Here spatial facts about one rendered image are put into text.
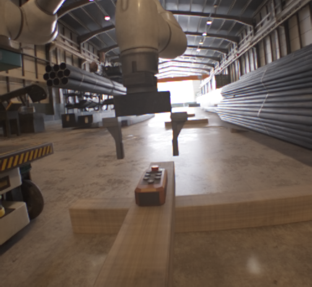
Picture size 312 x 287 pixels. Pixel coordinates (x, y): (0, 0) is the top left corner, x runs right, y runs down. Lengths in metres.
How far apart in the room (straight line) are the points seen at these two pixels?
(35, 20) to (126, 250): 0.99
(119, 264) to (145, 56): 0.40
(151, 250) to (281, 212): 0.56
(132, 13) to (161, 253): 0.47
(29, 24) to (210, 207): 1.04
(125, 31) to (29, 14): 0.69
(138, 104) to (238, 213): 0.50
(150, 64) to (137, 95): 0.08
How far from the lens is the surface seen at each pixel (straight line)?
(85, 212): 0.84
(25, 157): 0.87
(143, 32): 0.51
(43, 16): 1.13
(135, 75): 0.45
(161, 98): 0.50
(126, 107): 0.51
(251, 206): 0.80
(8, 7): 1.13
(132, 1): 0.54
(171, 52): 0.64
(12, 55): 1.08
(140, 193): 0.52
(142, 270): 0.35
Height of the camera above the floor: 0.42
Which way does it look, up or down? 6 degrees down
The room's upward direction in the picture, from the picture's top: 5 degrees counter-clockwise
